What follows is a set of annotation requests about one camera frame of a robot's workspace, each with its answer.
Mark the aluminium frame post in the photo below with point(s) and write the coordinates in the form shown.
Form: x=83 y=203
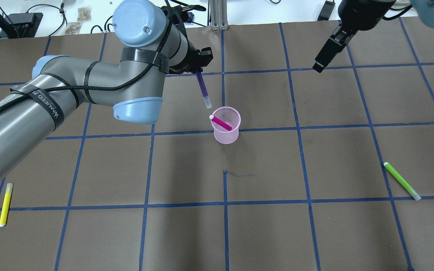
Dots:
x=217 y=15

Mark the yellow pen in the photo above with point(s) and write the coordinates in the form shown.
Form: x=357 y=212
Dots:
x=6 y=205

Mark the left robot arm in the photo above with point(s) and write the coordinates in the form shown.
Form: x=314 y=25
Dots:
x=153 y=46

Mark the pink mesh cup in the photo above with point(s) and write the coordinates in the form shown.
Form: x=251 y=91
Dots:
x=231 y=117

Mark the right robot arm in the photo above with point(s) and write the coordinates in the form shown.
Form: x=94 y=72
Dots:
x=424 y=9

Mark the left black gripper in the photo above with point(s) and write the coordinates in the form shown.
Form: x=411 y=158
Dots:
x=192 y=60

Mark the snack bag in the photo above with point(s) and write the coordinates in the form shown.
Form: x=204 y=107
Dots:
x=73 y=28
x=84 y=14

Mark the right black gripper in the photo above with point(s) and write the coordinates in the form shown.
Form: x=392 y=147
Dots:
x=365 y=14

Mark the green pen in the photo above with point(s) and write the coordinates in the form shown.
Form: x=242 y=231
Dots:
x=402 y=181

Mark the black camera stand base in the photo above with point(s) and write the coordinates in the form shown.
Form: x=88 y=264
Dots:
x=20 y=25

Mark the purple pen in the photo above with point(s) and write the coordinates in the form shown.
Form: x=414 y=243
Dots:
x=203 y=89

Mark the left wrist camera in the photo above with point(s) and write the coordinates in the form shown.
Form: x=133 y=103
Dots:
x=183 y=13

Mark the pink pen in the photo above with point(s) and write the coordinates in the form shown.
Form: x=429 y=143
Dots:
x=219 y=122

